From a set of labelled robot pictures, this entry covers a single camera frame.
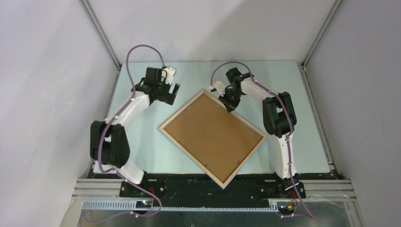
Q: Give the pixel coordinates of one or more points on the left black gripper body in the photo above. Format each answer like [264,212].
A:
[163,88]

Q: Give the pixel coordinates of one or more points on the light blue table mat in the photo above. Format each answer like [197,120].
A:
[153,152]

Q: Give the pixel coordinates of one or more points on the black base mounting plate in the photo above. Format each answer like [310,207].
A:
[246,191]

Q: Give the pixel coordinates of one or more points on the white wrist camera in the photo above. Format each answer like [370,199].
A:
[168,74]
[219,87]

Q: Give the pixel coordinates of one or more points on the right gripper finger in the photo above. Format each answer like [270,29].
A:
[231,106]
[224,100]

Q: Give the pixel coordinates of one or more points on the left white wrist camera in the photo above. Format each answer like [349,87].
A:
[168,74]

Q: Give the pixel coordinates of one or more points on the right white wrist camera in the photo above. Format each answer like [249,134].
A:
[219,87]

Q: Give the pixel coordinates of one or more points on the light wooden picture frame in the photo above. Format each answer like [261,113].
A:
[244,163]

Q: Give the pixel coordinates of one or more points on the aluminium rail frame front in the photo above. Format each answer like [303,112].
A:
[103,194]

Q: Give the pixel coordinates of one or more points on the left aluminium corner post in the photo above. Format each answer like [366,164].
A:
[94,21]

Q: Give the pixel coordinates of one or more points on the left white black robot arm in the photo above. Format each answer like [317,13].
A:
[109,144]

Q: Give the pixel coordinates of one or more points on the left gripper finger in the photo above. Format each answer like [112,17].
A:
[175,90]
[167,98]

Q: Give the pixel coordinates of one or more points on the aluminium corner post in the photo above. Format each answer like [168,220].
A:
[321,32]
[94,21]

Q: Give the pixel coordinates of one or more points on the brown fibreboard backing board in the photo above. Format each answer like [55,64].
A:
[213,137]

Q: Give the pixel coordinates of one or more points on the right aluminium corner post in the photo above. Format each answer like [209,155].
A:
[321,32]

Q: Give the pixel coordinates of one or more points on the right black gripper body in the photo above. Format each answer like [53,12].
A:
[232,95]

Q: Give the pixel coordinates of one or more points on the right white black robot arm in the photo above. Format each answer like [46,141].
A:
[278,114]

